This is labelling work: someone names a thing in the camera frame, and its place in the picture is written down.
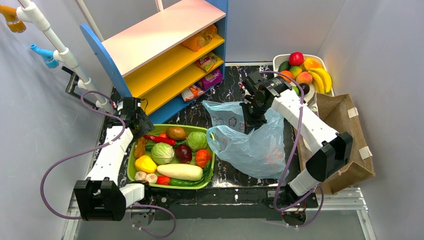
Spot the brown ginger root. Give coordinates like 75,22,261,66
133,137,147,159

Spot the light blue plastic bag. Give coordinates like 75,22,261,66
202,100,286,179

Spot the large orange pumpkin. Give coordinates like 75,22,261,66
264,146,286,166

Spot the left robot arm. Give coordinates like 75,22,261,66
73,97,154,221

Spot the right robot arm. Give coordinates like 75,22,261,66
240,71,353,199

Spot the purple snack bag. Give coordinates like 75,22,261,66
196,68,223,91

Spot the white orange snack bag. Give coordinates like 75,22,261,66
180,84,205,102

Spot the green red snack bag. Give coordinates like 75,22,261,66
194,52,218,72

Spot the green plastic vegetable bin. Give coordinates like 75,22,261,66
127,124,216,190

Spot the green cucumber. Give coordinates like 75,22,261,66
144,144,155,152

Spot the long red chili pepper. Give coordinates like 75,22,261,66
143,134,177,146

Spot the green cabbage near centre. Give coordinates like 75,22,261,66
151,142,175,165

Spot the green cabbage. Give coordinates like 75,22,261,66
151,142,175,165
186,131,208,152

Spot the brown potato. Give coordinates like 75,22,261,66
165,126,187,141

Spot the green lime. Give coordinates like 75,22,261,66
292,86,300,96

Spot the green avocado at back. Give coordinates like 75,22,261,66
277,60,291,72

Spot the yellow bell pepper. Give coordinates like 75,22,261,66
134,155,157,174

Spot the green yellow mango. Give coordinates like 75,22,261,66
289,65,303,79

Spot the dark avocado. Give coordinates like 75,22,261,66
299,83,310,95

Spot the peach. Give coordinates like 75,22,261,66
295,71,313,85

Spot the dark red onion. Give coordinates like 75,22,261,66
174,144,193,164

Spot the red apple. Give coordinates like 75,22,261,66
288,51,305,66

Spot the garlic bulb left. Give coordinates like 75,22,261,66
134,171,147,181

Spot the garlic bulb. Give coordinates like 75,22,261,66
134,171,147,181
144,173,158,185

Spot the white fruit tray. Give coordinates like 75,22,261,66
272,53,335,114

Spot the garlic bulb right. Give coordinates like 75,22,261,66
144,173,158,185

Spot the green cabbage at back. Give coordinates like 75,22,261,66
186,131,208,152

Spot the white radish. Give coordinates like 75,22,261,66
156,163,203,181

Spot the orange mango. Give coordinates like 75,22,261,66
303,57,323,71

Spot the red bell pepper front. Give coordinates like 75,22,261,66
156,176,171,186

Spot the blue yellow shelf unit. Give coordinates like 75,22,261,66
80,0,229,124

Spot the yellow banana bunch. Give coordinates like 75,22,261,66
307,68,333,94

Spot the small orange pumpkin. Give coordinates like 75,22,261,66
195,149,212,169

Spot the green chili pepper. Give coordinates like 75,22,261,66
170,178,204,187

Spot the green leaf sprig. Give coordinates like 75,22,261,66
203,160,214,182

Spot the black metal bracket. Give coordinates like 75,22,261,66
61,66,81,100

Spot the aluminium base frame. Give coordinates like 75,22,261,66
62,186,376,240

